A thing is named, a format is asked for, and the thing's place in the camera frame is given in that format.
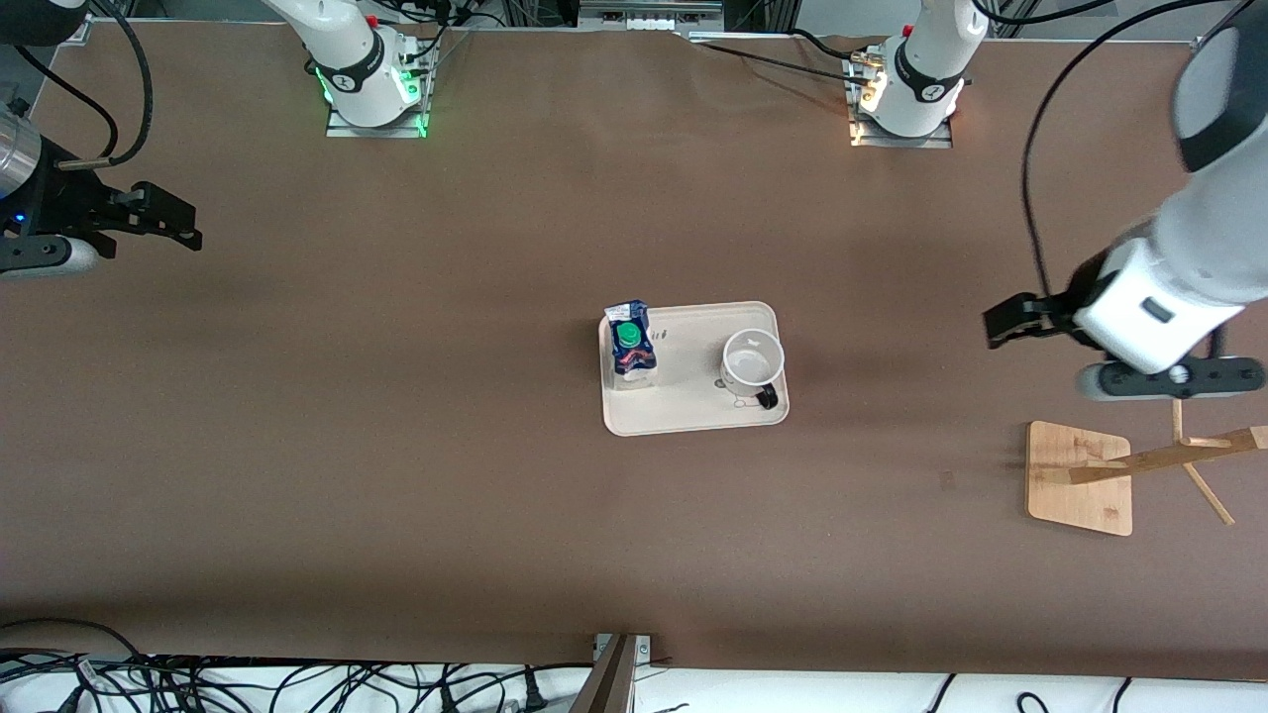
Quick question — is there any white smiley mug black handle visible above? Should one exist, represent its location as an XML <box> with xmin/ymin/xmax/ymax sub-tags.
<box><xmin>720</xmin><ymin>329</ymin><xmax>787</xmax><ymax>411</ymax></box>

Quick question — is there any blue white milk carton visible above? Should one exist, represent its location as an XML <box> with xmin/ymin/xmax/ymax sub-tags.
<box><xmin>604</xmin><ymin>300</ymin><xmax>659</xmax><ymax>391</ymax></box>

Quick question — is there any cream rabbit print tray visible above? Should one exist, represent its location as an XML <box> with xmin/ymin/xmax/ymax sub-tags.
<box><xmin>598</xmin><ymin>301</ymin><xmax>791</xmax><ymax>438</ymax></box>

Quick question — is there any wooden mug stand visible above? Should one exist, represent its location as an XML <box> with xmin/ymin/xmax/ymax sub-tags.
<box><xmin>1025</xmin><ymin>396</ymin><xmax>1268</xmax><ymax>537</ymax></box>

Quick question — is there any brown table cover sheet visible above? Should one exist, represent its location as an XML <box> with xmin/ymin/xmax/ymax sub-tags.
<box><xmin>0</xmin><ymin>20</ymin><xmax>1268</xmax><ymax>684</ymax></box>

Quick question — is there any aluminium profile bar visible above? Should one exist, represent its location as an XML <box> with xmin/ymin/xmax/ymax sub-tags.
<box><xmin>570</xmin><ymin>634</ymin><xmax>640</xmax><ymax>713</ymax></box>

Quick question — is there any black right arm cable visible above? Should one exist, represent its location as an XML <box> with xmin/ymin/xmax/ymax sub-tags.
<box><xmin>104</xmin><ymin>0</ymin><xmax>156</xmax><ymax>167</ymax></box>
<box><xmin>10</xmin><ymin>40</ymin><xmax>122</xmax><ymax>167</ymax></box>

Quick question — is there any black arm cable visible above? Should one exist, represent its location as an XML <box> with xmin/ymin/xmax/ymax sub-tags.
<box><xmin>10</xmin><ymin>40</ymin><xmax>122</xmax><ymax>167</ymax></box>
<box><xmin>1020</xmin><ymin>0</ymin><xmax>1259</xmax><ymax>298</ymax></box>
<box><xmin>104</xmin><ymin>0</ymin><xmax>156</xmax><ymax>167</ymax></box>

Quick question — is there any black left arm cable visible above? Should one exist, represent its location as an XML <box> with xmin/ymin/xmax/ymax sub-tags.
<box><xmin>1020</xmin><ymin>0</ymin><xmax>1259</xmax><ymax>298</ymax></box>

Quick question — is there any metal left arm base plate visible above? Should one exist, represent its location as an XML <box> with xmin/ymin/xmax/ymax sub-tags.
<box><xmin>847</xmin><ymin>54</ymin><xmax>954</xmax><ymax>150</ymax></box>

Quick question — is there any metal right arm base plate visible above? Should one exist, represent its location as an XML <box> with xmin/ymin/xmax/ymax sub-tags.
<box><xmin>325</xmin><ymin>30</ymin><xmax>430</xmax><ymax>140</ymax></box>

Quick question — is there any black table cable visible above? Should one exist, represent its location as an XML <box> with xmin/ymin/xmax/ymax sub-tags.
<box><xmin>791</xmin><ymin>28</ymin><xmax>873</xmax><ymax>62</ymax></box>
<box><xmin>691</xmin><ymin>40</ymin><xmax>875</xmax><ymax>88</ymax></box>

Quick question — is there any grey metal rail fixture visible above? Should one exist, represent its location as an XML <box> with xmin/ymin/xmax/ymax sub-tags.
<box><xmin>578</xmin><ymin>0</ymin><xmax>726</xmax><ymax>33</ymax></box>

